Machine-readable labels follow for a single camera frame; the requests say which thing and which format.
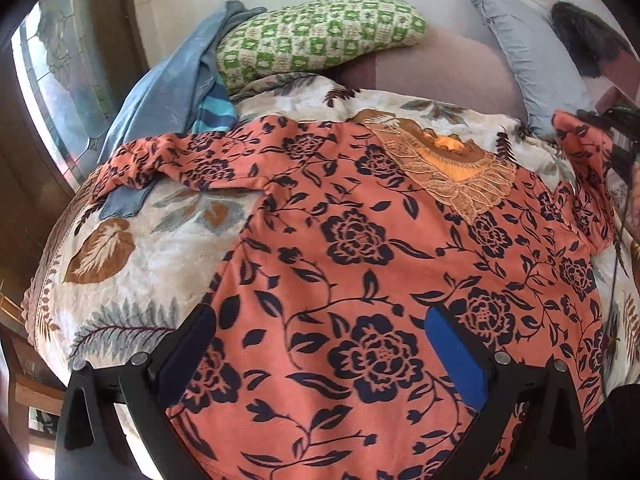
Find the light blue pillow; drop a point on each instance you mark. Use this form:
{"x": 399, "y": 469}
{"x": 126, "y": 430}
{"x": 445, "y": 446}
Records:
{"x": 525, "y": 50}

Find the leaf print blanket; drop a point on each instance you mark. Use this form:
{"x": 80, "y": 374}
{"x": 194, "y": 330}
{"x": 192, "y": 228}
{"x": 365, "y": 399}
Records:
{"x": 150, "y": 260}

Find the wooden stool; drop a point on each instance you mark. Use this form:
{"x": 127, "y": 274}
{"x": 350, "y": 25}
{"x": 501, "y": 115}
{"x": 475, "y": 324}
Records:
{"x": 30, "y": 390}

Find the green checkered pillow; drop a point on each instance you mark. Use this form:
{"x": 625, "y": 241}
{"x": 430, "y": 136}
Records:
{"x": 310, "y": 35}

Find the blue-grey cloth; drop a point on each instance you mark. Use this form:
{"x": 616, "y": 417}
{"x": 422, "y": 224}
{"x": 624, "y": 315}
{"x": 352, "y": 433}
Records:
{"x": 165, "y": 90}

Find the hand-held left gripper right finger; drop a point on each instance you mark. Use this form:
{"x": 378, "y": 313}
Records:
{"x": 455, "y": 360}

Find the teal striped cloth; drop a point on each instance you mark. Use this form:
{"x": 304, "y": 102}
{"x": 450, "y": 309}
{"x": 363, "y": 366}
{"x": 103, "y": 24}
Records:
{"x": 215, "y": 110}

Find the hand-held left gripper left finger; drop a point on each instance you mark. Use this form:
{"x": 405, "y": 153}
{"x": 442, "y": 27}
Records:
{"x": 185, "y": 355}

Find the stained glass window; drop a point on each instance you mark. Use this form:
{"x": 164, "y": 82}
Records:
{"x": 65, "y": 85}

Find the orange floral garment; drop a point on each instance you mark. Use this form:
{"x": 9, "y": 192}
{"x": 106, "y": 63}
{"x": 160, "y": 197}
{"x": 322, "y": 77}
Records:
{"x": 325, "y": 210}

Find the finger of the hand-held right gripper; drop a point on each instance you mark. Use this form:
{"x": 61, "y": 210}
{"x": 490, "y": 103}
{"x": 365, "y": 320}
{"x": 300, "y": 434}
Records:
{"x": 600, "y": 127}

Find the dark grey fluffy cloth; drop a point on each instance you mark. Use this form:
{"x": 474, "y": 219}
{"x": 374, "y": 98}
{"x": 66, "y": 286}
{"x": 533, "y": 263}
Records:
{"x": 585, "y": 35}

